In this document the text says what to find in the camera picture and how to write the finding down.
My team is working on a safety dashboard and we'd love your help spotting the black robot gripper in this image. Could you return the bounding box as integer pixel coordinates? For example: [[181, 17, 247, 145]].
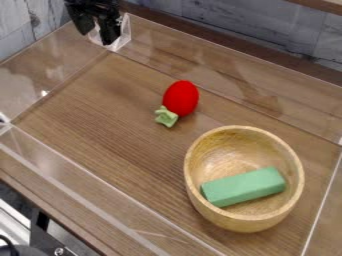
[[64, 0, 122, 45]]

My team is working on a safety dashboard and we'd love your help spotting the red plush fruit green stem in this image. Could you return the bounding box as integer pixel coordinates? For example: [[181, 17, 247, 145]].
[[155, 80, 199, 128]]

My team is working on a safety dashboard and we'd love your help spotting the round wooden bowl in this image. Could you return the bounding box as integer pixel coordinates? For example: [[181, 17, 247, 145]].
[[183, 125, 305, 233]]

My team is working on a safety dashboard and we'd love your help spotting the green rectangular block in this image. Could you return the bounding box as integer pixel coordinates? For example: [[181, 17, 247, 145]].
[[201, 167, 286, 208]]

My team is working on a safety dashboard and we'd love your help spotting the black table leg frame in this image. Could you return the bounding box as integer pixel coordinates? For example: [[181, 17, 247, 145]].
[[28, 206, 91, 256]]

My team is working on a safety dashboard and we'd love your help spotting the black cable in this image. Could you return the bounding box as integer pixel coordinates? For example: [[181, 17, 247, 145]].
[[0, 233, 22, 256]]

